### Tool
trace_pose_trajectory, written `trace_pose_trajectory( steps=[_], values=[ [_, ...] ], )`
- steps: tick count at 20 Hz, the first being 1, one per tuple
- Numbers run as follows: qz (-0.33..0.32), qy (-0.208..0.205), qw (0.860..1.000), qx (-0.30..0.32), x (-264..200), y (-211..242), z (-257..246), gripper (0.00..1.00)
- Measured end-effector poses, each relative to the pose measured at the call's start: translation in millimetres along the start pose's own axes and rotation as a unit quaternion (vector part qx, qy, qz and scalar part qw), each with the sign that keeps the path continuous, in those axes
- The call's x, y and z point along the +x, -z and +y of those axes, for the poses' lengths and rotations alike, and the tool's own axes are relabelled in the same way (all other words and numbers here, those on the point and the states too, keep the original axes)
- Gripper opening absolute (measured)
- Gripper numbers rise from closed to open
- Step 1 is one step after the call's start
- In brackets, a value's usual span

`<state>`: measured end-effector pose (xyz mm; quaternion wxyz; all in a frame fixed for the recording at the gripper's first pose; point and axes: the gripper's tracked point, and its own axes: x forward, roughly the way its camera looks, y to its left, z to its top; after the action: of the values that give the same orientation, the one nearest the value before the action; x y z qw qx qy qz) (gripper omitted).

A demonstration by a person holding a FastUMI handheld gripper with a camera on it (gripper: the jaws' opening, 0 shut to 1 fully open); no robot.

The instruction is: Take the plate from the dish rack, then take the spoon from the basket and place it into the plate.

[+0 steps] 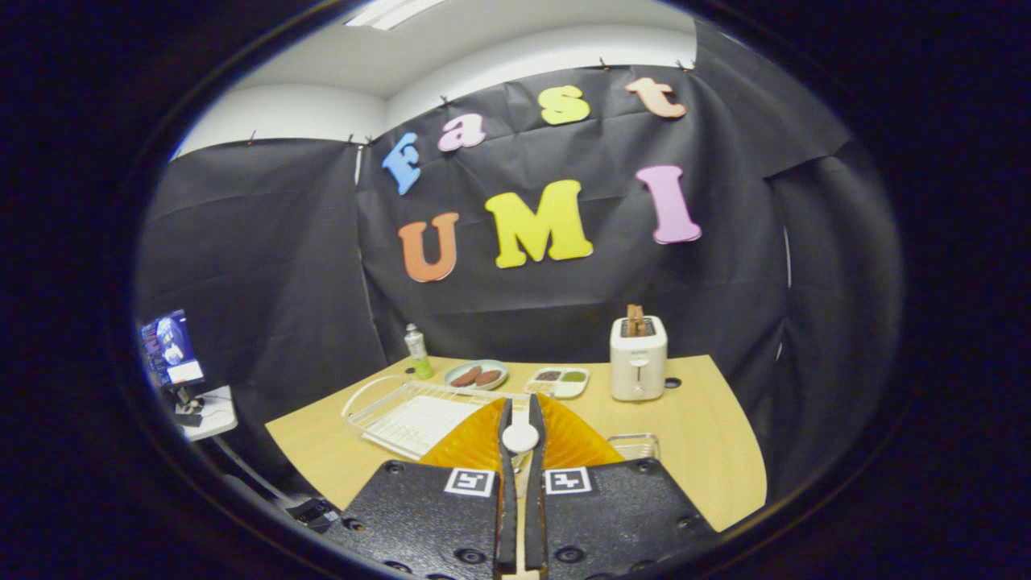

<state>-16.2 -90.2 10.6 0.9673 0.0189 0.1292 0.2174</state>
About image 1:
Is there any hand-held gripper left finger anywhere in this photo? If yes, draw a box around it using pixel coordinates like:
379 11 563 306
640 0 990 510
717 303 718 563
326 398 517 580

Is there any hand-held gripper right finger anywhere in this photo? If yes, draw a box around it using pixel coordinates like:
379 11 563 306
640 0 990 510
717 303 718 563
526 394 719 580

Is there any spoon with blue checked handle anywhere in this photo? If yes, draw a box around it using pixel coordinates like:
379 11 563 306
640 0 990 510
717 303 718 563
501 421 540 580

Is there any silver wire basket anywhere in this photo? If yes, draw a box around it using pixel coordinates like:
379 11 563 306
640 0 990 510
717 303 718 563
606 433 661 462

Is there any white wire dish rack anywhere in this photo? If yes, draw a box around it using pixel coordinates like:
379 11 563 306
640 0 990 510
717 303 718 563
342 376 532 462

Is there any pale green plate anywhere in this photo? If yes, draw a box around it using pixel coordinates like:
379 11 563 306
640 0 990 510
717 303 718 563
444 359 509 392

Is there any white ribbed drain tray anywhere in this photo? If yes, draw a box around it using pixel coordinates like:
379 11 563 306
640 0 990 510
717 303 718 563
364 395 488 458

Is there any white divided bean tray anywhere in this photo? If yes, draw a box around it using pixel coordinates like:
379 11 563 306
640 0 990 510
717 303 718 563
525 367 590 400

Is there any clear bottle with green liquid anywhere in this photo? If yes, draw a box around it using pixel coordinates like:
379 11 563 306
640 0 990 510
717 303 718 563
404 324 433 380

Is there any cream toaster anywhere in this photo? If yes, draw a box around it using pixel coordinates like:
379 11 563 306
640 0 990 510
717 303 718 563
610 315 669 402

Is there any dark floor object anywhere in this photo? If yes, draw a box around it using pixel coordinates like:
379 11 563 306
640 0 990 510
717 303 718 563
286 498 340 532

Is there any white side desk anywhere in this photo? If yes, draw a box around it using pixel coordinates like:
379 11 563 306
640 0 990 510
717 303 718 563
179 385 283 500

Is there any black backdrop cloth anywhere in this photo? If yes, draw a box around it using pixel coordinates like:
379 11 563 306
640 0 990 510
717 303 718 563
133 16 903 524

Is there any computer monitor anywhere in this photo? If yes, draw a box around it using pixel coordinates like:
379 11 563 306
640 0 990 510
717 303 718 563
139 309 205 387

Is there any ceiling light panel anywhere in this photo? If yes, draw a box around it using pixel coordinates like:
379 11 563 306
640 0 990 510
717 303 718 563
346 0 448 31

